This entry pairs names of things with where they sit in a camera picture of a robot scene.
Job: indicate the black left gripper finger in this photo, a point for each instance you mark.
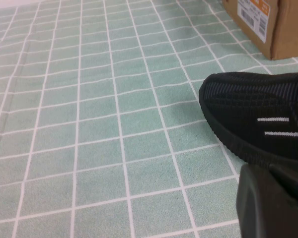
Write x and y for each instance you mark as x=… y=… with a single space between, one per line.
x=263 y=210

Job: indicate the black knit sneaker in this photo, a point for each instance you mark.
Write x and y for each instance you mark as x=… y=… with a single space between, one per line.
x=238 y=104

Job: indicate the brown cardboard shoe box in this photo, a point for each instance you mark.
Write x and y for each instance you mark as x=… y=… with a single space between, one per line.
x=288 y=29

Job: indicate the green white checkered tablecloth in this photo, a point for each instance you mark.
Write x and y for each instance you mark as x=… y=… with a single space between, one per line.
x=89 y=124

